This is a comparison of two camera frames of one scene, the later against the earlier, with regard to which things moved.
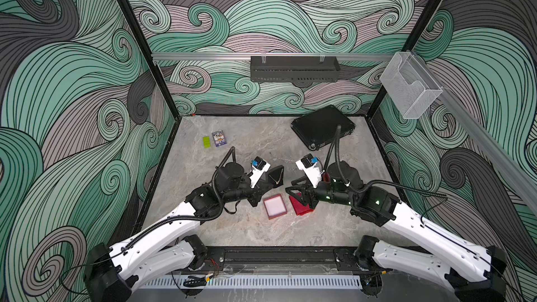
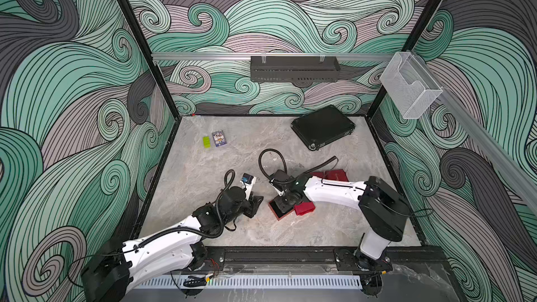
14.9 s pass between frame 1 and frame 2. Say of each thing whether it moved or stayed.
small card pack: stayed
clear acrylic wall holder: stayed
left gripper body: moved
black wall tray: stayed
